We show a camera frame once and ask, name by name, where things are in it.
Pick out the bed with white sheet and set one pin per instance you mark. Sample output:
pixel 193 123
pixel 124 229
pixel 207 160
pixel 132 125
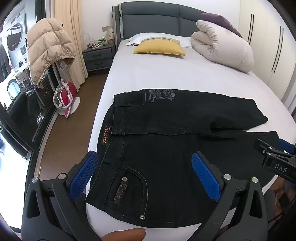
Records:
pixel 150 74

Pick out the person's left hand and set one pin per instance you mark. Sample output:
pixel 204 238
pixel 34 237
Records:
pixel 129 235

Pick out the wall socket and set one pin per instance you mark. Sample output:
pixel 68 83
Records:
pixel 105 28

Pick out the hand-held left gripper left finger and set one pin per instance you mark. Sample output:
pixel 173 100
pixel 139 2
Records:
pixel 83 176

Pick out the grey upholstered headboard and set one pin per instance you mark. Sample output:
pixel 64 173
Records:
pixel 150 22

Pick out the grey nightstand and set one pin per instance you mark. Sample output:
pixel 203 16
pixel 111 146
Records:
pixel 99 58

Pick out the white wardrobe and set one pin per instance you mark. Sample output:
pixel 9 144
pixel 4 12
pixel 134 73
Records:
pixel 268 34

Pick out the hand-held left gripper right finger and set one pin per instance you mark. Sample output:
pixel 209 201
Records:
pixel 205 176

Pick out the purple pillow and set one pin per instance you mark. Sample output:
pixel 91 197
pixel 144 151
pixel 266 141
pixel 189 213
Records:
pixel 222 22

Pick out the black denim pants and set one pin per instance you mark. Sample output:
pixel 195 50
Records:
pixel 173 166

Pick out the small white bag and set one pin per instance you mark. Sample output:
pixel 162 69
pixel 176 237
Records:
pixel 111 36

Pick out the yellow pillow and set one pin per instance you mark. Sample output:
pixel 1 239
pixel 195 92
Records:
pixel 159 48

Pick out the white pillow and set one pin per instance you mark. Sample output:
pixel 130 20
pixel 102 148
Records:
pixel 143 37

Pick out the red steam iron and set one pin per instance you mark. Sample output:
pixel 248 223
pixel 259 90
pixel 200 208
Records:
pixel 68 95

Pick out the folded cream duvet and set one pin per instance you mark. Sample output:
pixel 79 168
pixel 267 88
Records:
pixel 222 46

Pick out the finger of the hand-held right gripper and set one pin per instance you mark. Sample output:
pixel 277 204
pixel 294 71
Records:
pixel 288 145
pixel 262 146

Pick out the white washing machine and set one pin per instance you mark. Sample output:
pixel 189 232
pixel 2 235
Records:
pixel 15 37

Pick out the beige curtain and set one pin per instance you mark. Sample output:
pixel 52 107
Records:
pixel 69 18

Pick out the beige puffer jacket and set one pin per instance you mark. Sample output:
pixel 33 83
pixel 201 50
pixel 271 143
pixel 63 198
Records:
pixel 48 46

